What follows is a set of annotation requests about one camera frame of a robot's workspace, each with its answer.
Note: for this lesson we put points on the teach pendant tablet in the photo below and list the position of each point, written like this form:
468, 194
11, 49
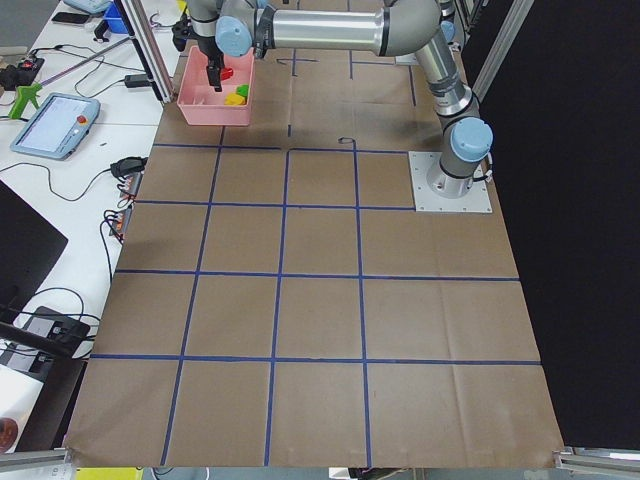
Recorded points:
58, 127

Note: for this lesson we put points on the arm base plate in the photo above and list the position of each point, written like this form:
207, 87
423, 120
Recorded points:
436, 192
406, 60

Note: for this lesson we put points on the green handled reach grabber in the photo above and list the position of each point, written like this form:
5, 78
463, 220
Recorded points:
25, 95

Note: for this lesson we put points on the green toy block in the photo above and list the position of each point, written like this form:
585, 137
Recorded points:
243, 90

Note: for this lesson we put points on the black hub box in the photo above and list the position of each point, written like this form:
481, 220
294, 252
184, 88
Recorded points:
66, 332

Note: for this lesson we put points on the black smartphone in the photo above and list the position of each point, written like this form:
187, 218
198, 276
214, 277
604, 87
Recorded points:
69, 18

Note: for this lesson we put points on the red toy block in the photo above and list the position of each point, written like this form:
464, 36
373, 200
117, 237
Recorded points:
226, 73

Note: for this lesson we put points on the brown paper table cover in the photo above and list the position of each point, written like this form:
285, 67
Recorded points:
279, 301

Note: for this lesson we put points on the blue plastic bin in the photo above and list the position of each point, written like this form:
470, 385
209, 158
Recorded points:
114, 20

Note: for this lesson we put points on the yellow toy block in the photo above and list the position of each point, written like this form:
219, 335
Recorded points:
235, 99

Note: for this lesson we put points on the aluminium frame post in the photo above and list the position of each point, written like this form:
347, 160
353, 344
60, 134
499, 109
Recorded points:
140, 33

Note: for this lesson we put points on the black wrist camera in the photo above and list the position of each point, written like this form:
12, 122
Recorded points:
182, 32

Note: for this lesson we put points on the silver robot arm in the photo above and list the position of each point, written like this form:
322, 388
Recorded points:
235, 28
448, 25

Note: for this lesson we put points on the black power adapter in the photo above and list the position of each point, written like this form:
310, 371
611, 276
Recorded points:
136, 81

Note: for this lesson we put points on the pink plastic box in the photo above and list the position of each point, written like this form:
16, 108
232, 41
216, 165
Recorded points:
201, 105

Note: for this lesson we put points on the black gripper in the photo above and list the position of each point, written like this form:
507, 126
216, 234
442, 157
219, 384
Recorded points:
206, 46

